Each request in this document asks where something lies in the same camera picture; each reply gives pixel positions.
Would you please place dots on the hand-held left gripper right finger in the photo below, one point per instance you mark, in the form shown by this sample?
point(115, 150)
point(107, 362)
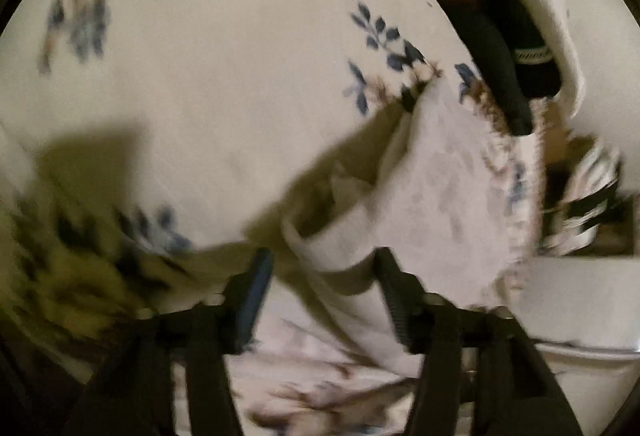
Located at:
point(395, 298)

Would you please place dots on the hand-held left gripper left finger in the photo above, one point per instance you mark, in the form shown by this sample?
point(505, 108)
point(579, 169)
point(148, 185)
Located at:
point(255, 288)

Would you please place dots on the black and white striped cloth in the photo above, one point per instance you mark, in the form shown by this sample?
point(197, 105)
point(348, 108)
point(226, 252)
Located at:
point(585, 201)

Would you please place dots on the floral printed blanket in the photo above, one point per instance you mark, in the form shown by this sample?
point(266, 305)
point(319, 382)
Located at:
point(225, 66)

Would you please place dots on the black sock with patterned cuff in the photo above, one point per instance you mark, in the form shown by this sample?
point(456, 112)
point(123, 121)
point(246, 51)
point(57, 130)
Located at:
point(487, 46)

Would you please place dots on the black sock with white band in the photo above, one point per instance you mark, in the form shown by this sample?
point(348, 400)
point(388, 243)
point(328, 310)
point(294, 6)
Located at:
point(530, 41)

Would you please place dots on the white fluffy cloth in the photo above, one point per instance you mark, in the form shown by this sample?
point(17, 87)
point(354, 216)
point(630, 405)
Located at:
point(560, 16)

